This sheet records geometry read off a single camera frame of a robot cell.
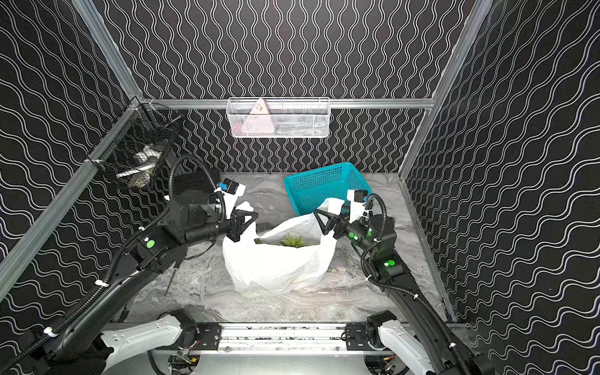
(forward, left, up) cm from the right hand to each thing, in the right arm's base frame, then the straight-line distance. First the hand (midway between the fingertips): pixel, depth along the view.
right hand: (325, 206), depth 70 cm
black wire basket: (+28, +73, -2) cm, 79 cm away
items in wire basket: (+9, +59, +4) cm, 60 cm away
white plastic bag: (-12, +10, -8) cm, 18 cm away
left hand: (-6, +19, +5) cm, 21 cm away
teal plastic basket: (+33, +5, -28) cm, 43 cm away
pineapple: (-8, +9, -7) cm, 14 cm away
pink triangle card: (+37, +24, +6) cm, 44 cm away
